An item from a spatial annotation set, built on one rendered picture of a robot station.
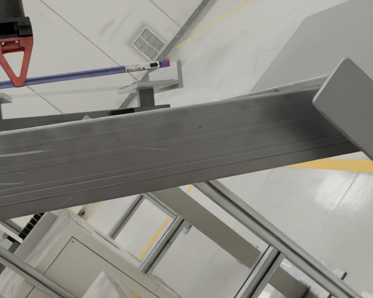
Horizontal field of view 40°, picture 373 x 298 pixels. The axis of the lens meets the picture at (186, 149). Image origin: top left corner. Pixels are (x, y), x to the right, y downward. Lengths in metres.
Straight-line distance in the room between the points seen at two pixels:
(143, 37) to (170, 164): 8.49
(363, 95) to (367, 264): 1.13
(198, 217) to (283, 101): 1.02
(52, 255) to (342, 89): 1.56
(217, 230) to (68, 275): 0.65
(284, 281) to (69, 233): 0.76
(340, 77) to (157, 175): 0.16
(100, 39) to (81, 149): 8.36
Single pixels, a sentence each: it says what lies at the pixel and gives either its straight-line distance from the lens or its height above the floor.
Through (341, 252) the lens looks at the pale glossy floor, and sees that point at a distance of 1.63.
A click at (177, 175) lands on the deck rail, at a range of 0.40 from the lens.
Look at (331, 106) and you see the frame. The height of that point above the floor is 0.74.
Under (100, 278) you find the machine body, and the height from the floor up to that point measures 0.62.
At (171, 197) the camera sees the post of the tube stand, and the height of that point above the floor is 0.51.
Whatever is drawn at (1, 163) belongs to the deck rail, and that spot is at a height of 0.91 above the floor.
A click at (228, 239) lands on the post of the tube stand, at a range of 1.48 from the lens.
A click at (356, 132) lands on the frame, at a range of 0.42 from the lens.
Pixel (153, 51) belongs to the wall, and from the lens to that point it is 8.87.
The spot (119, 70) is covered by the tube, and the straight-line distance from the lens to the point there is 0.90.
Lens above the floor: 0.90
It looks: 14 degrees down
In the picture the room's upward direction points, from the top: 51 degrees counter-clockwise
